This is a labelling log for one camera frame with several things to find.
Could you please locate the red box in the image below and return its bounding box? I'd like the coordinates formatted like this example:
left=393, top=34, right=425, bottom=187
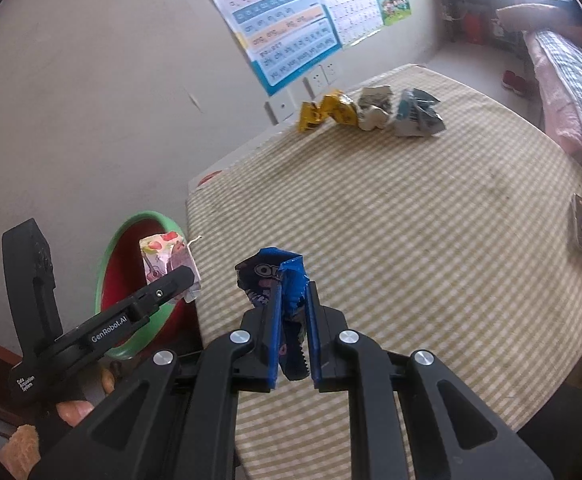
left=463, top=12, right=486, bottom=43

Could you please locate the black cloth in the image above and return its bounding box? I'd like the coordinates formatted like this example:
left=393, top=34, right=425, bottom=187
left=558, top=0, right=582, bottom=28

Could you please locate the white crumpled wrapper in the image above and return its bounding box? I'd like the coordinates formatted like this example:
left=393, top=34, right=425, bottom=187
left=357, top=85, right=396, bottom=132

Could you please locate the strawberry print carton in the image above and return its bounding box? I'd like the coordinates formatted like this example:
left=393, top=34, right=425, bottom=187
left=139, top=231, right=202, bottom=303

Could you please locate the white chart wall poster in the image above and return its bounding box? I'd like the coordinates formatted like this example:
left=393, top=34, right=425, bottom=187
left=303, top=0, right=384, bottom=43

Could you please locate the dark blue cookie wrapper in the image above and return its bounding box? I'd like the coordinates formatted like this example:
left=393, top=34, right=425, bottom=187
left=234, top=246, right=312, bottom=382

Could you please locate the blue letter wall poster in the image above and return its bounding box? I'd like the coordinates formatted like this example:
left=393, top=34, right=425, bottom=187
left=186, top=0, right=344, bottom=97

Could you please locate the plaid bed sheet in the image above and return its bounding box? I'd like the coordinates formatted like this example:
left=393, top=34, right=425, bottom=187
left=533, top=30, right=582, bottom=161

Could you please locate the green bin with red inside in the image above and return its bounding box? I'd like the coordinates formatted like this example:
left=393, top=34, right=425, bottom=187
left=95, top=211, right=202, bottom=361

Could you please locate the person's left hand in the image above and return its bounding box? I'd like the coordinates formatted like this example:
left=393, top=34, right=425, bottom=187
left=57, top=366, right=118, bottom=427

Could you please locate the person's left forearm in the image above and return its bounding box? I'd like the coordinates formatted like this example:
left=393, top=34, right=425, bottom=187
left=0, top=424, right=40, bottom=478

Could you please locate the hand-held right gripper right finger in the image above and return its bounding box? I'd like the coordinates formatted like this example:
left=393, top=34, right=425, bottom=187
left=305, top=281, right=554, bottom=480

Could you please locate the yellow crumpled snack wrapper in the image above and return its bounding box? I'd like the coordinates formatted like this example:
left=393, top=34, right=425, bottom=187
left=297, top=90, right=359, bottom=133

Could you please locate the checked beige tablecloth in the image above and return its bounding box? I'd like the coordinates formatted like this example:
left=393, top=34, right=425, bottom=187
left=186, top=63, right=582, bottom=480

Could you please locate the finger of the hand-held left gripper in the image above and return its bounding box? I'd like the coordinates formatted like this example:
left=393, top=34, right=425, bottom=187
left=128, top=266, right=195, bottom=319

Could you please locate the grey-blue crumpled wrapper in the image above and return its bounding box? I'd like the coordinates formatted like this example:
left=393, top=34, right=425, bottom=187
left=390, top=87, right=445, bottom=138

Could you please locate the large white wall plate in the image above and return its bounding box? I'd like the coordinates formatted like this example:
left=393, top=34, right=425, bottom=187
left=263, top=94, right=298, bottom=125

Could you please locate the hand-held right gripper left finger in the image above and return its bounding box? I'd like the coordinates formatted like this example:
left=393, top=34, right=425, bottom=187
left=31, top=287, right=286, bottom=480

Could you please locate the brown pillow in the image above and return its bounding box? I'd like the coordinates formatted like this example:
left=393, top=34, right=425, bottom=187
left=496, top=2, right=579, bottom=36

